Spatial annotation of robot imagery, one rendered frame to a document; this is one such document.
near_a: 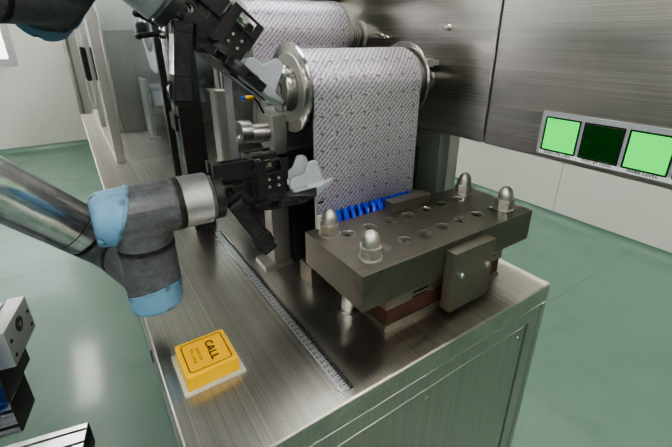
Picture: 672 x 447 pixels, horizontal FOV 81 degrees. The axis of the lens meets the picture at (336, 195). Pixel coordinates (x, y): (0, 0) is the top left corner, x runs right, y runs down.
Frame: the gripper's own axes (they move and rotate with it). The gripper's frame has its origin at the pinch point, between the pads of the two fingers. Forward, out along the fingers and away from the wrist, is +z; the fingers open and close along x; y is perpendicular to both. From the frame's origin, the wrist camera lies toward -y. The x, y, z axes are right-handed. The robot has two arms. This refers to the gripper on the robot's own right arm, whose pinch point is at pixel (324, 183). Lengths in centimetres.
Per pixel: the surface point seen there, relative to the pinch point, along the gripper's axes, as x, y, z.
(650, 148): -36.1, 10.2, 29.4
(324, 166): -0.3, 3.3, -0.1
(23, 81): 556, -25, -79
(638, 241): 26, -103, 263
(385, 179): -0.2, -1.9, 14.0
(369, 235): -17.0, -1.9, -3.2
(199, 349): -9.1, -16.6, -26.6
